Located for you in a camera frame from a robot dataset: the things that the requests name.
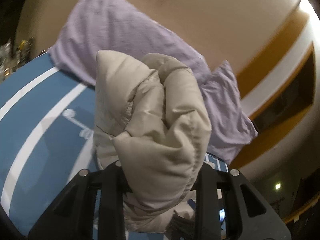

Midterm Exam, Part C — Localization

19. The lavender pillow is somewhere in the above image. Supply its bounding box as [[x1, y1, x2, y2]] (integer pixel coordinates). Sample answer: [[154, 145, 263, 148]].
[[198, 60, 258, 165], [48, 0, 210, 85]]

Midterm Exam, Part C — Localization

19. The beige puffer jacket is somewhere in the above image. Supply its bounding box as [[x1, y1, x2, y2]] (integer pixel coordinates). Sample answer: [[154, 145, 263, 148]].
[[94, 50, 212, 233]]

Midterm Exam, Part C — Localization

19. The blue white striped bed sheet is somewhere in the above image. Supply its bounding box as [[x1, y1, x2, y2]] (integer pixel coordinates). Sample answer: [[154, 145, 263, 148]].
[[0, 52, 230, 240]]

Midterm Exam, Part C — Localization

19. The right lavender pillow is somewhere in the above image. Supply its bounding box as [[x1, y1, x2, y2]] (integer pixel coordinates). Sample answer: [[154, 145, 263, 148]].
[[198, 60, 258, 165]]

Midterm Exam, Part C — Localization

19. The left lavender pillow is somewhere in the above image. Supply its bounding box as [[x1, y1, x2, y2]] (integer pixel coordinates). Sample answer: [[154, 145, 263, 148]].
[[48, 0, 210, 85]]

